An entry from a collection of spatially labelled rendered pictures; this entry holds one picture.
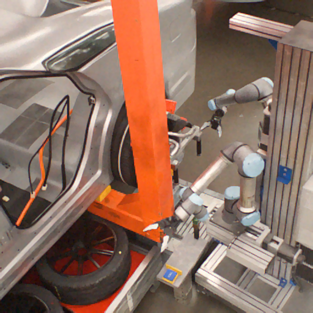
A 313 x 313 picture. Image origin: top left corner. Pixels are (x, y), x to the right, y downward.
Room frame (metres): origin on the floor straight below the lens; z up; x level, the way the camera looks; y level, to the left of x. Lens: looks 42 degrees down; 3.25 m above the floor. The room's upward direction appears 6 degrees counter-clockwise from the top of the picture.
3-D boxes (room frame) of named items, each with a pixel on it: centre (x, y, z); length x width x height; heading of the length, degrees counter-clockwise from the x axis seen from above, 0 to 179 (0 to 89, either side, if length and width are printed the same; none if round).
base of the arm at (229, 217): (2.07, -0.44, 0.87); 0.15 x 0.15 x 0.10
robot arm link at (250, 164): (1.94, -0.49, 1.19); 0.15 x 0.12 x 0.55; 22
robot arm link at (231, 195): (2.06, -0.45, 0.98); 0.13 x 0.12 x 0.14; 22
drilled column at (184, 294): (2.03, -0.09, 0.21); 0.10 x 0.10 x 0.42; 54
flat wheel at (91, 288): (2.21, 0.59, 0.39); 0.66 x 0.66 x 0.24
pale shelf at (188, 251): (2.06, -0.11, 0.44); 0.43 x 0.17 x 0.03; 144
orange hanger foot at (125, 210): (2.43, 0.30, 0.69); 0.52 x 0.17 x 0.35; 54
